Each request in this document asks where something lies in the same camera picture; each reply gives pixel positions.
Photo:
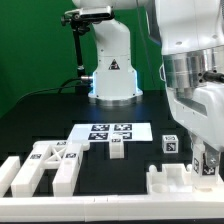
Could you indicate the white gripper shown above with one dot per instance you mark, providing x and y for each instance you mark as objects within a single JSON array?
[{"x": 202, "y": 115}]

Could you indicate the white chair seat part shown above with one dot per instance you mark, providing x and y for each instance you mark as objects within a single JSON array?
[{"x": 178, "y": 178}]

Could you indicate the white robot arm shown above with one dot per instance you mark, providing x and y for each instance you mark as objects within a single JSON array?
[{"x": 191, "y": 33}]

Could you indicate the white tagged cube left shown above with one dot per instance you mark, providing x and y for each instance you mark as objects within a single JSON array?
[{"x": 170, "y": 144}]

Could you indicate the white U-shaped fence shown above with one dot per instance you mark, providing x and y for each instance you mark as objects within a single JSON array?
[{"x": 196, "y": 205}]

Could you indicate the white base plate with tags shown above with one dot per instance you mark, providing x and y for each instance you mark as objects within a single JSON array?
[{"x": 103, "y": 132}]

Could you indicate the black camera on stand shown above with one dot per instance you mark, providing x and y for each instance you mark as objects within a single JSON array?
[{"x": 87, "y": 14}]

